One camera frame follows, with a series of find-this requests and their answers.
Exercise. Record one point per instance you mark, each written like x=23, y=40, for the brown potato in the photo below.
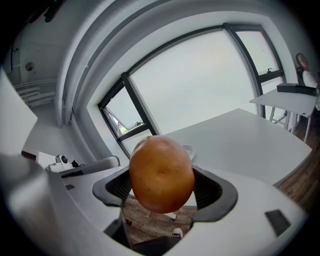
x=161, y=177

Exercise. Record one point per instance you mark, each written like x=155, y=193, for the person's dark trousers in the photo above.
x=155, y=243

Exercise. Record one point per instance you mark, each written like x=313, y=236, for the round ceiling smoke detector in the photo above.
x=29, y=66

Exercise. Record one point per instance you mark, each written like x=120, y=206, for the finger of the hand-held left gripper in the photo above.
x=100, y=165

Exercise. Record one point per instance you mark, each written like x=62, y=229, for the flat black box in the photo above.
x=290, y=88

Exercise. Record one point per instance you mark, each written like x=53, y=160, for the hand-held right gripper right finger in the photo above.
x=250, y=212

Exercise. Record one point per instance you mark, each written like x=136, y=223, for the white folding table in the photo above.
x=285, y=102

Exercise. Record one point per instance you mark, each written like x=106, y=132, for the white plate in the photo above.
x=191, y=151

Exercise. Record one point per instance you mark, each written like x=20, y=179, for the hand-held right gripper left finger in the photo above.
x=87, y=192

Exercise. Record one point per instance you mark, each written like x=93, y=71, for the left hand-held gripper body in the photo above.
x=53, y=163

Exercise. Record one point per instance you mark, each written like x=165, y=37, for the black-framed window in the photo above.
x=195, y=82

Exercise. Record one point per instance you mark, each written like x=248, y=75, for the bundle of white pipes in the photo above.
x=37, y=93

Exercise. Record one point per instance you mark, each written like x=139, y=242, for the person's white shoe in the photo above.
x=177, y=232

